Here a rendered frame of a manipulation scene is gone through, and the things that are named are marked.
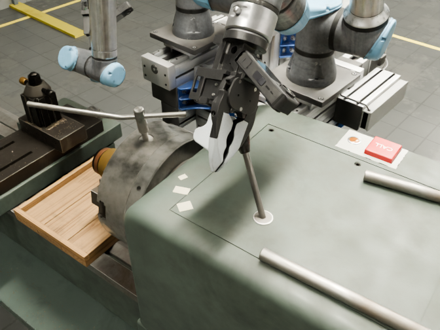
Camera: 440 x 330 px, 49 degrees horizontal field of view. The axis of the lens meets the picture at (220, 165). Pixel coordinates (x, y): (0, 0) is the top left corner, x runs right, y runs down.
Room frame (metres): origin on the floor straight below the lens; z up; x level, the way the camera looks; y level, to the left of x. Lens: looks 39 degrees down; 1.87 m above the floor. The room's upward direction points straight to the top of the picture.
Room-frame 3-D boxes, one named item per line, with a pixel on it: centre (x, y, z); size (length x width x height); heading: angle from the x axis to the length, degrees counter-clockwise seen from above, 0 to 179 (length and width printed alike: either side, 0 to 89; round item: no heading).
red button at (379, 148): (0.80, -0.34, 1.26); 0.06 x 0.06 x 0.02; 54
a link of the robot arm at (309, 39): (1.30, -0.28, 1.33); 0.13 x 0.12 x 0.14; 56
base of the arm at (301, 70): (1.31, -0.28, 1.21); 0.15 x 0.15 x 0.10
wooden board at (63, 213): (1.04, 0.37, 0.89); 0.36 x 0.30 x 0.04; 144
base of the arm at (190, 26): (1.63, 0.09, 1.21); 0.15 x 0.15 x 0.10
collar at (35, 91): (1.28, 0.56, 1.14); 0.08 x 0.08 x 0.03
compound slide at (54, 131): (1.27, 0.54, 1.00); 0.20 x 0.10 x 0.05; 54
